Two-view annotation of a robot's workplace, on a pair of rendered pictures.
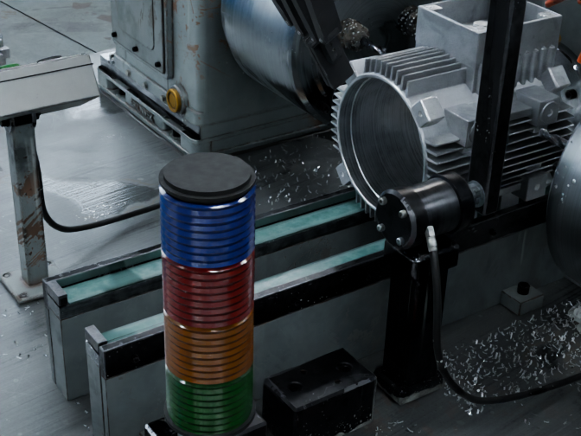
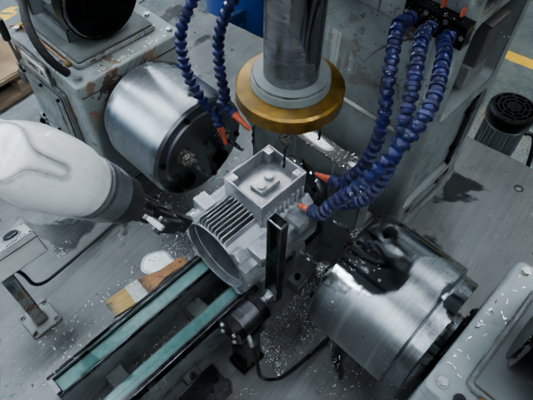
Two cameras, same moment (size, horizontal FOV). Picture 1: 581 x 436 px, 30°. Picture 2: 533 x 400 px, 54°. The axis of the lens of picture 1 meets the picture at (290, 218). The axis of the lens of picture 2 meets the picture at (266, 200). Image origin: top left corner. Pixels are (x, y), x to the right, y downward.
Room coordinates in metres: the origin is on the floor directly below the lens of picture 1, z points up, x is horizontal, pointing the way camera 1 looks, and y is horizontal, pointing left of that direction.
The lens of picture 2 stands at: (0.54, -0.08, 1.90)
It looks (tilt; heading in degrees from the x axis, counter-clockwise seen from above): 54 degrees down; 348
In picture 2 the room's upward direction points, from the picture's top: 2 degrees clockwise
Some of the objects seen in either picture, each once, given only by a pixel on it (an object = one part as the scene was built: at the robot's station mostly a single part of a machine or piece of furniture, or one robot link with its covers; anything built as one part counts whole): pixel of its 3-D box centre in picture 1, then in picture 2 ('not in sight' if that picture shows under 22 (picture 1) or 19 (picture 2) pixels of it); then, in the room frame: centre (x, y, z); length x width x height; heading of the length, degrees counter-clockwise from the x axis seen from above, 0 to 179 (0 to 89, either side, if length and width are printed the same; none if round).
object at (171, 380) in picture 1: (209, 384); not in sight; (0.59, 0.05, 1.05); 0.06 x 0.06 x 0.04
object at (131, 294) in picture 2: not in sight; (147, 283); (1.14, 0.06, 0.80); 0.21 x 0.05 x 0.01; 119
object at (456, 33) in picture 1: (486, 41); (265, 186); (1.14, -0.21, 1.11); 0.12 x 0.11 x 0.07; 124
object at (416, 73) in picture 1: (450, 126); (250, 225); (1.12, -0.18, 1.01); 0.20 x 0.19 x 0.19; 124
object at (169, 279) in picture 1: (208, 274); not in sight; (0.59, 0.05, 1.14); 0.06 x 0.06 x 0.04
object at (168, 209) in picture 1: (207, 214); not in sight; (0.59, 0.05, 1.19); 0.06 x 0.06 x 0.04
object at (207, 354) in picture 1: (208, 331); not in sight; (0.59, 0.05, 1.10); 0.06 x 0.06 x 0.04
